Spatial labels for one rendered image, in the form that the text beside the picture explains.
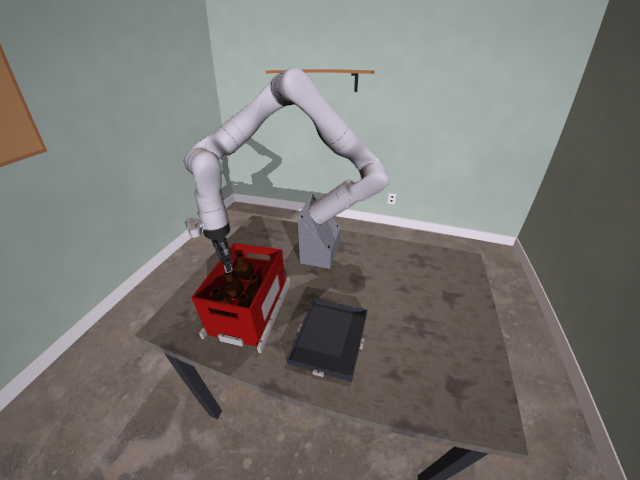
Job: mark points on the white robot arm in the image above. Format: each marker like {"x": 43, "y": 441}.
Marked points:
{"x": 292, "y": 86}

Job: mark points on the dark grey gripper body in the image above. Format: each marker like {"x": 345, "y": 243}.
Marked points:
{"x": 218, "y": 235}

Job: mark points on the red bottle crate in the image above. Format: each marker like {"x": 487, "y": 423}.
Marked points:
{"x": 251, "y": 322}

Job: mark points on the brown glass bottle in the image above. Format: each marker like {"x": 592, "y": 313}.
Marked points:
{"x": 231, "y": 287}
{"x": 242, "y": 269}
{"x": 244, "y": 301}
{"x": 254, "y": 287}
{"x": 217, "y": 296}

